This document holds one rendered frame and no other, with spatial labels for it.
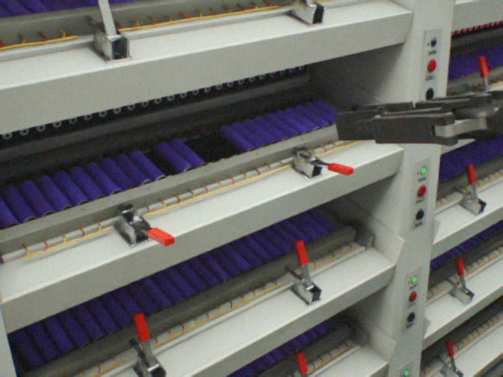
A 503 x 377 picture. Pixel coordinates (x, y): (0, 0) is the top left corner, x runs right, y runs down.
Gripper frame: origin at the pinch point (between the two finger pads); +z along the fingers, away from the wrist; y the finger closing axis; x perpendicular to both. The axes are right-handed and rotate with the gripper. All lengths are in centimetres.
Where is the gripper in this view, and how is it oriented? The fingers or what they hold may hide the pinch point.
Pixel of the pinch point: (373, 121)
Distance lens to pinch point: 66.3
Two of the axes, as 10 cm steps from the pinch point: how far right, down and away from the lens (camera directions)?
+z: -5.9, -0.3, 8.1
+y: -7.8, 2.7, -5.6
